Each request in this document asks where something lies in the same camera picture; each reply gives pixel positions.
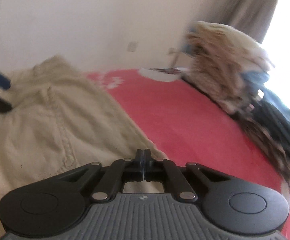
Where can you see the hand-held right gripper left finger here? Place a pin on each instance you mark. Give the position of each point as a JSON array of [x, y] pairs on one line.
[[140, 162]]

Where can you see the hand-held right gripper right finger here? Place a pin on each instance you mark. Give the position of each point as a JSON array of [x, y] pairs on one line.
[[147, 162]]

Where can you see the beige pants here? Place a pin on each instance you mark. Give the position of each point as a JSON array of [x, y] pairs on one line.
[[47, 130]]

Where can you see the cream folded clothes pile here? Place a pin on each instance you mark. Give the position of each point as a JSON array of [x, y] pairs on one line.
[[220, 62]]

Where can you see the pink floral blanket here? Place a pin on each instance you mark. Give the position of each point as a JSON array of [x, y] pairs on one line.
[[185, 120]]

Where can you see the light blue folded garment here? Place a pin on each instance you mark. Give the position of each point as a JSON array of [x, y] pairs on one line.
[[256, 78]]

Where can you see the beige curtain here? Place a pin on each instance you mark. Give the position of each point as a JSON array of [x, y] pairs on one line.
[[255, 5]]

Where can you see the wall socket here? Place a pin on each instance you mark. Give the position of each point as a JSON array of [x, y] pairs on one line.
[[132, 46]]

